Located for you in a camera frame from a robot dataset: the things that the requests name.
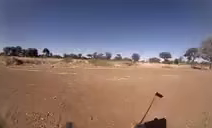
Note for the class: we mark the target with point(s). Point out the pale dry grass strip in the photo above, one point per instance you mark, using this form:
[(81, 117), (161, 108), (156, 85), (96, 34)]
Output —
[(97, 62)]

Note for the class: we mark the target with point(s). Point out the reddish-brown dirt ground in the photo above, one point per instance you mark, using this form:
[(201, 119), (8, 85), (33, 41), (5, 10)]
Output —
[(94, 93)]

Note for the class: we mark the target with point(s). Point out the robot's own part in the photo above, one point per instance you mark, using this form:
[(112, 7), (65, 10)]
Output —
[(69, 125)]

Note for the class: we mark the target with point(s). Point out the row of trees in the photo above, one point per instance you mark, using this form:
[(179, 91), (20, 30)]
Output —
[(30, 52)]

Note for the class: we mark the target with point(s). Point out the bare grey tree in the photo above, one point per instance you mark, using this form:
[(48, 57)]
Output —
[(210, 50)]

